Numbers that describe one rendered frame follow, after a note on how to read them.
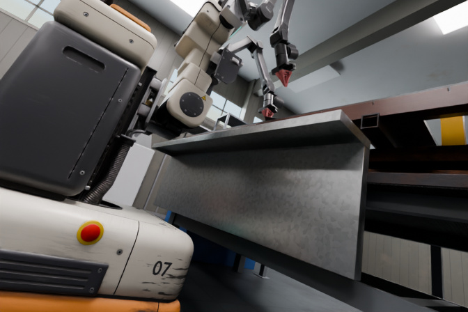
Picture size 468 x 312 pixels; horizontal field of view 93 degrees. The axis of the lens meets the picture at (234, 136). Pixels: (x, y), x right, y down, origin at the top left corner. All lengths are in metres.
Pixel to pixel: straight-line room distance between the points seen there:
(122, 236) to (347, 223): 0.57
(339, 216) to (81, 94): 0.75
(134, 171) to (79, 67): 2.98
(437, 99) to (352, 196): 0.34
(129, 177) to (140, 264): 2.98
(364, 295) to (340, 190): 0.27
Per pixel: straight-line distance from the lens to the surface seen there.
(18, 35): 5.09
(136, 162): 3.62
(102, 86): 0.69
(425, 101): 0.82
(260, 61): 1.62
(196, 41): 1.09
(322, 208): 0.74
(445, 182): 0.71
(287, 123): 0.71
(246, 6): 1.06
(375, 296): 0.78
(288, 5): 1.34
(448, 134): 0.95
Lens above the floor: 0.35
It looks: 20 degrees up
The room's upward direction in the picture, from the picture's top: 17 degrees clockwise
